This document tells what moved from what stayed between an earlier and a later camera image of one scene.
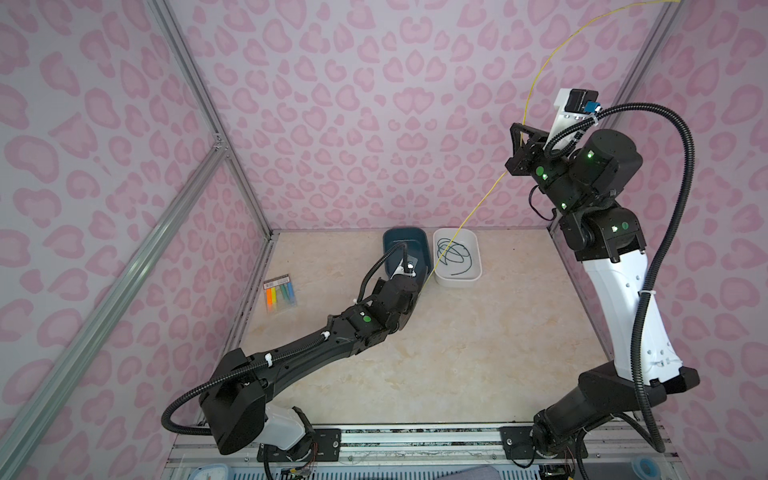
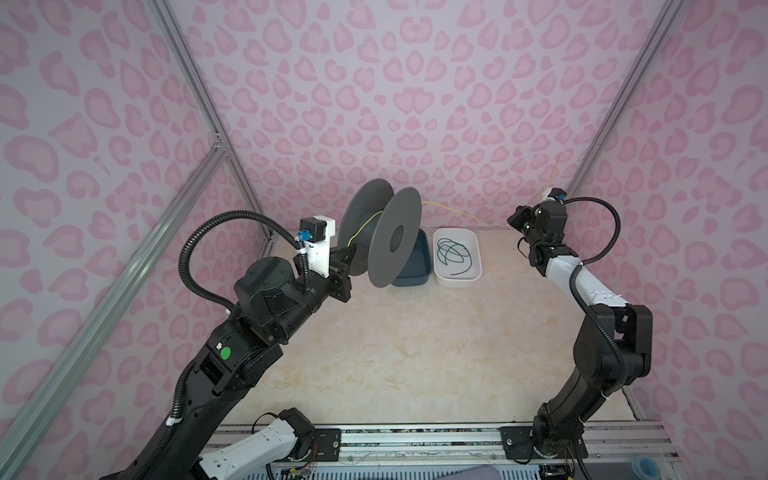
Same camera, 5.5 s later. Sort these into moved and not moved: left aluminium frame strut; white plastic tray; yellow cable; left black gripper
Moved: left black gripper; yellow cable
Not moved: left aluminium frame strut; white plastic tray
